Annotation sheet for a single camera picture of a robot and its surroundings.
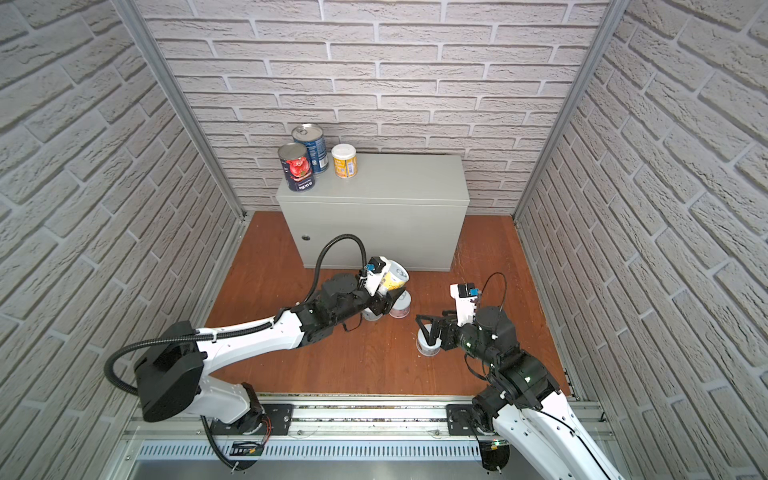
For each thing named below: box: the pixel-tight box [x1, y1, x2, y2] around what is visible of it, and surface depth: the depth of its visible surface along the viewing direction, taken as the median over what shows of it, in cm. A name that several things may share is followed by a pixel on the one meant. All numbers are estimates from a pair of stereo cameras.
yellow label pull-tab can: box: [382, 260, 410, 292], surface depth 72 cm
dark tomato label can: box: [277, 142, 315, 192], surface depth 74 cm
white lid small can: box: [331, 143, 358, 179], surface depth 81 cm
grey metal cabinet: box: [276, 152, 470, 272], surface depth 87 cm
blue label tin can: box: [291, 123, 329, 174], surface depth 79 cm
